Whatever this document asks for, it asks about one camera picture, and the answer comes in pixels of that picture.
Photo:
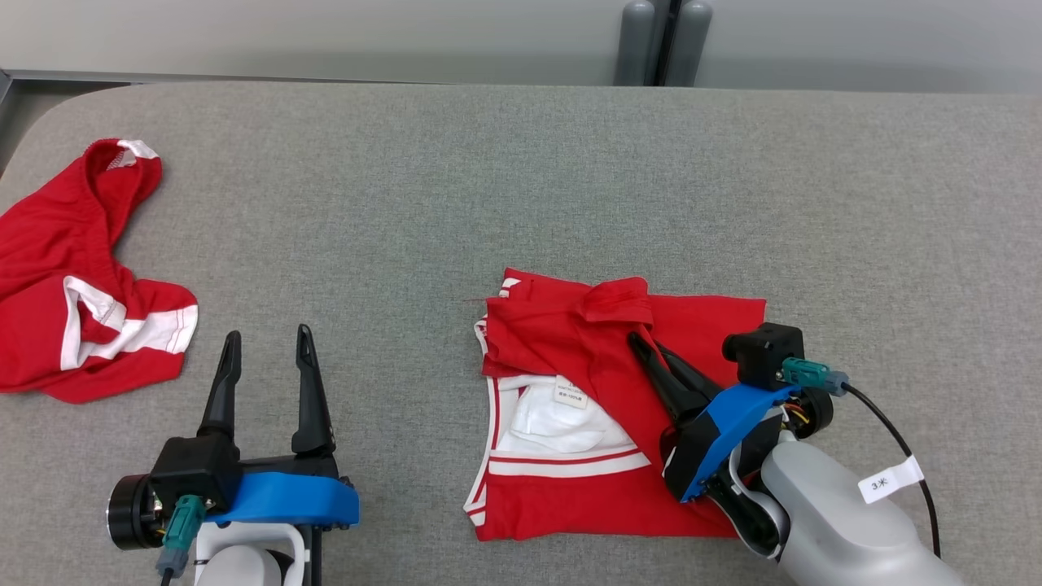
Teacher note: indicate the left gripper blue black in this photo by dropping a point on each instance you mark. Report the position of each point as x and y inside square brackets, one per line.
[285, 500]

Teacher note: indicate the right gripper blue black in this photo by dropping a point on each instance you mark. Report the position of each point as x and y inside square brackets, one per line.
[724, 431]

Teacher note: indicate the red white basketball jersey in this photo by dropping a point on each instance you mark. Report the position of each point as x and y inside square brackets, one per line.
[570, 505]

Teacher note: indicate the red white shorts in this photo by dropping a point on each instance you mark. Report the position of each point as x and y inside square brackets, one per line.
[41, 244]

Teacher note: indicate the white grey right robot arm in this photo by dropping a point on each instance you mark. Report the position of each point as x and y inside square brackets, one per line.
[830, 521]

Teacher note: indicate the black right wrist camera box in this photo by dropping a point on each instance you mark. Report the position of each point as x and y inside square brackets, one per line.
[765, 354]

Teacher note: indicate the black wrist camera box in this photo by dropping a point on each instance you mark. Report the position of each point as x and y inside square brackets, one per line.
[195, 472]
[765, 354]

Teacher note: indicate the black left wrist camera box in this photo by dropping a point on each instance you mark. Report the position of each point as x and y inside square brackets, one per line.
[195, 472]

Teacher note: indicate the grey rounded post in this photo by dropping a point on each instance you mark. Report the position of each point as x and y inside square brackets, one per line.
[635, 41]
[690, 41]

